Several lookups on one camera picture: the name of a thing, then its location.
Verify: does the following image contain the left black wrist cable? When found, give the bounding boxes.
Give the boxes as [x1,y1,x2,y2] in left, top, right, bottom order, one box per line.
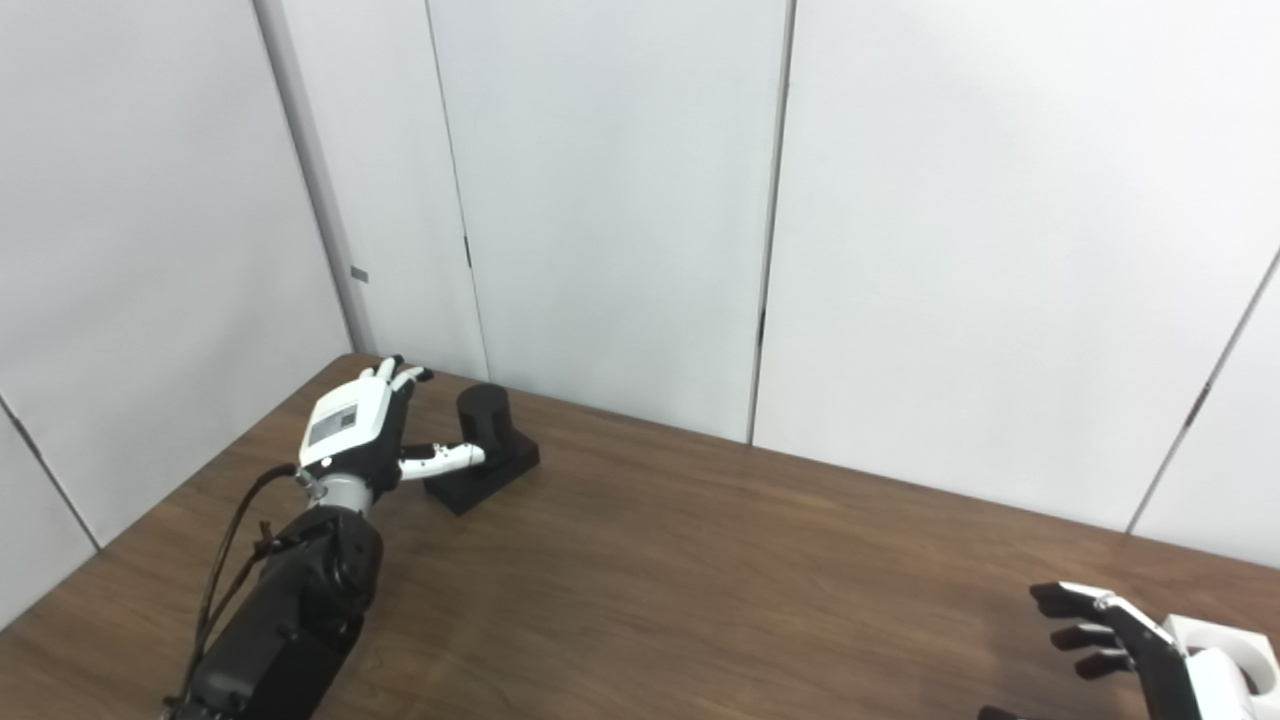
[165,463,301,720]

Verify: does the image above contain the black peg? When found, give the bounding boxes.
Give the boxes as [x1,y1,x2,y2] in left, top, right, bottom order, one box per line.
[422,384,541,517]

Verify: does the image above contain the white square piece with hole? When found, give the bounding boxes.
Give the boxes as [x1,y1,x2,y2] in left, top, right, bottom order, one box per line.
[1160,614,1280,701]

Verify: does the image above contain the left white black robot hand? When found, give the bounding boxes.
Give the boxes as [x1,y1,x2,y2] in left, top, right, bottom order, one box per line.
[298,355,488,493]

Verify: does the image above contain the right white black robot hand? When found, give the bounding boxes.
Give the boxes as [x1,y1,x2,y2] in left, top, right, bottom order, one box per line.
[978,581,1266,720]

